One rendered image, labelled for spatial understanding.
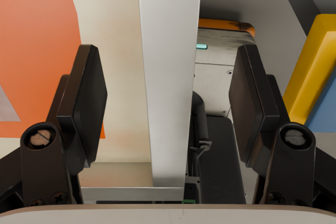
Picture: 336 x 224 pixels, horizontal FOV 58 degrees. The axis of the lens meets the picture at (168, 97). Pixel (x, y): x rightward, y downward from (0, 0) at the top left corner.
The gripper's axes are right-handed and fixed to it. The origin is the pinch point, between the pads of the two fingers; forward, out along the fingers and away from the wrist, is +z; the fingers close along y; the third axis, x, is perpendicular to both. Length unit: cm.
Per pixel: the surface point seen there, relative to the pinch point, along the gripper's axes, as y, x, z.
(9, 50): -13.4, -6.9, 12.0
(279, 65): 56, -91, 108
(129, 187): -4.7, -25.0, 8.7
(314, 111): 14.2, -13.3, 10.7
